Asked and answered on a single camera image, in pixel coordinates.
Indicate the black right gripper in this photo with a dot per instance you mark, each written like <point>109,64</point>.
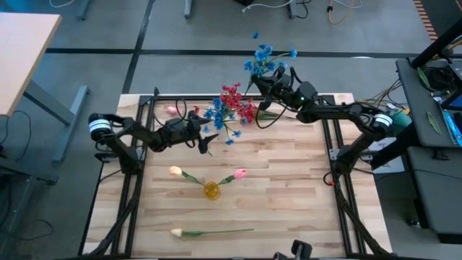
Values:
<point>281,88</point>

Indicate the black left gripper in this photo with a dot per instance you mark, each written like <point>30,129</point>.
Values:
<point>180,131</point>

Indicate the blue artificial flower bunch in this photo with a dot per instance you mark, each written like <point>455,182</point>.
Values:
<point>260,56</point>
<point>218,122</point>

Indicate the red artificial flower bunch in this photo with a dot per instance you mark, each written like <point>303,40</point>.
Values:
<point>249,113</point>
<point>231,99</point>

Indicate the pale peach artificial tulip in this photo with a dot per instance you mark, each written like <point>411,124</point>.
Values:
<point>175,171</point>

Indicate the amber glass vase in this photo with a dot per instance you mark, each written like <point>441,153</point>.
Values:
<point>212,191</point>

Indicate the cream artificial tulip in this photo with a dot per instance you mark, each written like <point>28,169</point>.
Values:
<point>176,232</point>

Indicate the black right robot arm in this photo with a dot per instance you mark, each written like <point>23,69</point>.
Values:
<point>335,112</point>

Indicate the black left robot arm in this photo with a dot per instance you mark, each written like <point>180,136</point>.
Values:
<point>144,135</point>

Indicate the grey desk leg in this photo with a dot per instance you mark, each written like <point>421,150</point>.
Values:
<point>187,9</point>
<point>292,9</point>
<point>83,9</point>

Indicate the teal cup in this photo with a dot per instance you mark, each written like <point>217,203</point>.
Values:
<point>402,124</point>

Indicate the white paper sheet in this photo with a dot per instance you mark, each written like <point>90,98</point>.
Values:
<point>395,166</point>

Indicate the black side table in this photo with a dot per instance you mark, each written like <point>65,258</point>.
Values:
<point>415,108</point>
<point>440,191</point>

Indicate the black rounded object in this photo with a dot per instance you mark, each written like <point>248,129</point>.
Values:
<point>301,251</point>

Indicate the green loose leaf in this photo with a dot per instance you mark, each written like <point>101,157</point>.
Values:
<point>423,77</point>
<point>434,122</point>

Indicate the black diagonal stand beam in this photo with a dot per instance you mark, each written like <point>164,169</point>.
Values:
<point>436,45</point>

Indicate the blue-screen tablet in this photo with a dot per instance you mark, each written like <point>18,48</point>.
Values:
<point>453,126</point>

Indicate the beige desk grey legs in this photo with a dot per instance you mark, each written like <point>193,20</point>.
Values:
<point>21,54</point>

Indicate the black aluminium table frame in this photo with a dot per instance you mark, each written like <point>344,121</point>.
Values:
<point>162,98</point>

